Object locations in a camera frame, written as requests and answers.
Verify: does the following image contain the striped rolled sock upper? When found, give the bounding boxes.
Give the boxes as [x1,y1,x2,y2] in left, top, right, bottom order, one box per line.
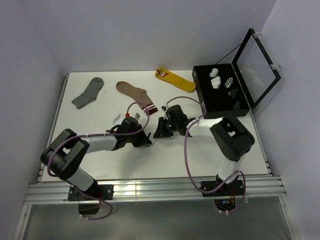
[224,77,233,88]

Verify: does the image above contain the dark rolled sock lower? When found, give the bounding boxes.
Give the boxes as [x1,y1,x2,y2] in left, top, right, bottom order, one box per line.
[233,100,241,110]

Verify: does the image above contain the yellow sock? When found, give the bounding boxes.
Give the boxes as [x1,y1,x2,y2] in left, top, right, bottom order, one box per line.
[155,67,196,93]

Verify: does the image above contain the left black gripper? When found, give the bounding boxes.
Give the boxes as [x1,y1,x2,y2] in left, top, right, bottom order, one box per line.
[125,124,152,148]

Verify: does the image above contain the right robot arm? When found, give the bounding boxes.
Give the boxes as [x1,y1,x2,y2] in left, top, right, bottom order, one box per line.
[153,104,255,195]

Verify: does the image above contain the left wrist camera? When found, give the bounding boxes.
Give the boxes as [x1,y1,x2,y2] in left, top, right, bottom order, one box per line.
[125,113,140,121]

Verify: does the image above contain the grey sock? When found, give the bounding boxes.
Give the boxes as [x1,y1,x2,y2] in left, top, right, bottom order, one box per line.
[71,77,104,110]

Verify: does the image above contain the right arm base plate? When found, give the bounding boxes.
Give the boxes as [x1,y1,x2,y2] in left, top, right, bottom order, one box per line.
[200,179,245,197]

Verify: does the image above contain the black storage box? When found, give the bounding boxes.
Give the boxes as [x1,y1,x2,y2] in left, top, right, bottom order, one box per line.
[192,63,250,119]

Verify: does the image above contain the white sock black stripes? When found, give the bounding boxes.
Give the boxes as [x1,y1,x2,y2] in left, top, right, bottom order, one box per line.
[148,132,156,143]

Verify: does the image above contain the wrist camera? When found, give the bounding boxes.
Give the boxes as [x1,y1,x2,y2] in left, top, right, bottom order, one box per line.
[125,113,140,121]
[161,103,170,119]

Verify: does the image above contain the white rolled sock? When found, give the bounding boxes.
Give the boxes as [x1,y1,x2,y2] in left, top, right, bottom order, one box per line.
[209,68,219,78]

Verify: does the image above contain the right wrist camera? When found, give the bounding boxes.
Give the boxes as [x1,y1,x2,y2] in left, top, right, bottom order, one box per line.
[161,103,170,119]

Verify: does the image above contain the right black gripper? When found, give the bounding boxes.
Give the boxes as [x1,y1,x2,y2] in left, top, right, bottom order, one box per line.
[153,116,179,138]

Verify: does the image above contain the dark striped rolled sock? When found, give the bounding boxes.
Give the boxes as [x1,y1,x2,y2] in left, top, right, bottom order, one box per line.
[228,89,238,100]

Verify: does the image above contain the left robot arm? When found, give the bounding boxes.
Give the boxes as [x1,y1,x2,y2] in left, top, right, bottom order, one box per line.
[40,116,152,200]

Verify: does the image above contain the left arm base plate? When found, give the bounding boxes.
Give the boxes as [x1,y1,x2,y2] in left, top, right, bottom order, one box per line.
[67,184,114,202]

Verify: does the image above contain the brown striped sock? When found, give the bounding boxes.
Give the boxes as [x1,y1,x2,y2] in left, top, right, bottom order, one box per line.
[116,81,158,115]

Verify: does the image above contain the aluminium frame rail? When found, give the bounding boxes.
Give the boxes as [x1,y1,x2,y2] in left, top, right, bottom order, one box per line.
[23,175,287,205]

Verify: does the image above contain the box lid with glass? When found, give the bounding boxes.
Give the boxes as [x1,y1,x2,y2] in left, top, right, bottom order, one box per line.
[231,28,281,109]

